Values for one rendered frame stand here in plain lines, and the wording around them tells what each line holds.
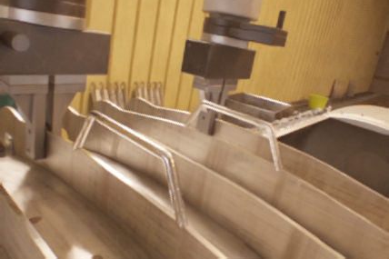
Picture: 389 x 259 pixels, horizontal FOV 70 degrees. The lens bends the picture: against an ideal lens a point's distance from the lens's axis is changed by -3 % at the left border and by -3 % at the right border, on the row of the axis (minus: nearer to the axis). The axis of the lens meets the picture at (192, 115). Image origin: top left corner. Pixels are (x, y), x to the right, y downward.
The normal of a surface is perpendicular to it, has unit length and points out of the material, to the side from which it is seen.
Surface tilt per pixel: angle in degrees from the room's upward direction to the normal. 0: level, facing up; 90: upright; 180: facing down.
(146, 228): 90
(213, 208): 90
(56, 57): 90
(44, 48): 90
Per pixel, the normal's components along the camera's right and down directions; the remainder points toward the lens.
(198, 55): -0.65, 0.10
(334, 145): -0.44, 0.27
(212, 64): 0.75, 0.30
